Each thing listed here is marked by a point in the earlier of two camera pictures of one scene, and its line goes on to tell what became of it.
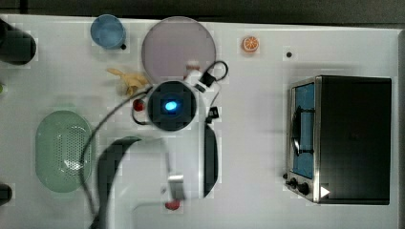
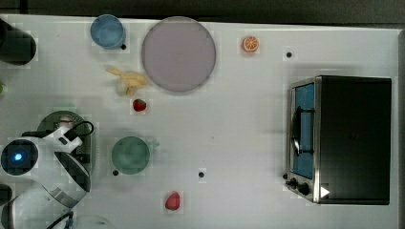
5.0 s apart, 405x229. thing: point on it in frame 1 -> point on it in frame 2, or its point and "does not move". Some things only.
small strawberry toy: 138,105 does not move
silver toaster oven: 339,139 does not move
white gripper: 200,80 -> 59,142
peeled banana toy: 131,80 does not move
